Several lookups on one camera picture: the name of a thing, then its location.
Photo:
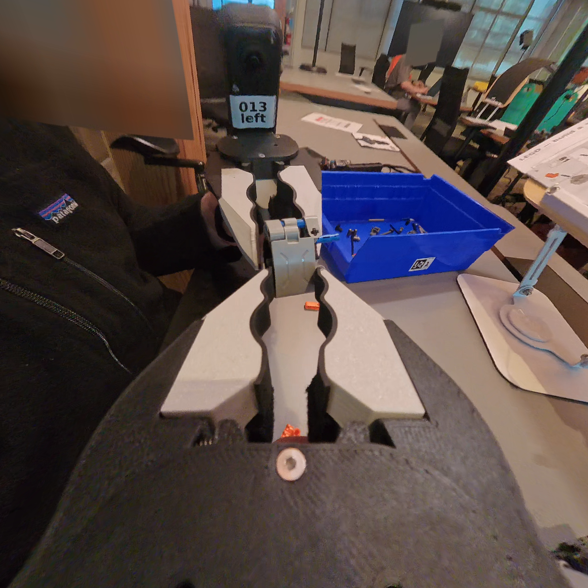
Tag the small black mat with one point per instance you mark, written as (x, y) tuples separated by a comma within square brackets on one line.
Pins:
[(390, 131)]

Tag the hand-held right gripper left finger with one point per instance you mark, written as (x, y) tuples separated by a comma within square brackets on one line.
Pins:
[(211, 367)]

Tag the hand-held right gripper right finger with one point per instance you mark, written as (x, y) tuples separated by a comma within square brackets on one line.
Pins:
[(372, 367)]

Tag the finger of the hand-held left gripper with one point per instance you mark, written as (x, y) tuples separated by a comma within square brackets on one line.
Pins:
[(305, 188), (236, 206)]

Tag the small dark block parts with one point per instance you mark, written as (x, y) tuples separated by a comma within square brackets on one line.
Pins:
[(381, 229)]

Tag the black and white sheet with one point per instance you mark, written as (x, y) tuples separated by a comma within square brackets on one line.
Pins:
[(374, 141)]

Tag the black high back chair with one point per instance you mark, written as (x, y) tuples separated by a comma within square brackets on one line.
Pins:
[(448, 105)]

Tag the grey block module blue pin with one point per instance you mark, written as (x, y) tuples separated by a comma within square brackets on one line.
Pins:
[(289, 266)]

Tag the blue plastic bin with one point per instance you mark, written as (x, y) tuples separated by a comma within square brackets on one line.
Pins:
[(413, 257)]

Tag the white printed paper sheet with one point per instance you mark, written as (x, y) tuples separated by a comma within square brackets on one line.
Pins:
[(330, 121)]

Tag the orange wedge block plate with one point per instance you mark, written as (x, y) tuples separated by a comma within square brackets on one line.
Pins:
[(290, 432)]

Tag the person's left forearm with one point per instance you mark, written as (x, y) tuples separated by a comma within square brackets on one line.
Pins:
[(174, 234)]

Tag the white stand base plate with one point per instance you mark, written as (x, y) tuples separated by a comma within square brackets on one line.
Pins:
[(505, 349)]

